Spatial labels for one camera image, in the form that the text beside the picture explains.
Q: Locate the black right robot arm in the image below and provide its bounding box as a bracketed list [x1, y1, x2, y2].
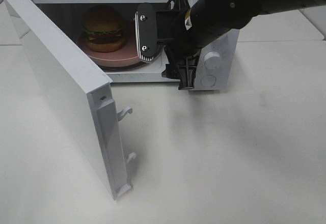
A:
[135, 0, 325, 90]

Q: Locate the glass microwave turntable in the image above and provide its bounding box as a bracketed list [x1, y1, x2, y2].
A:
[93, 48, 161, 72]

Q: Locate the pink round plate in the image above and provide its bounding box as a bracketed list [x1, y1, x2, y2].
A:
[76, 21, 136, 60]

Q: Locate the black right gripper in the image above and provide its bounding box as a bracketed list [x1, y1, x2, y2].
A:
[135, 0, 202, 91]

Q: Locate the burger with lettuce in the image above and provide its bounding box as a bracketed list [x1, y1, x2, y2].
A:
[81, 5, 126, 52]

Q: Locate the white microwave door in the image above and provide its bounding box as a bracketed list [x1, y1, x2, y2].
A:
[4, 0, 135, 199]

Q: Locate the lower white timer knob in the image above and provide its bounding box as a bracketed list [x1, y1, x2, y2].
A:
[204, 51, 223, 70]

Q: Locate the round white door button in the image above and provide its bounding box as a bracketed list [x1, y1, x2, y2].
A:
[201, 75, 216, 87]

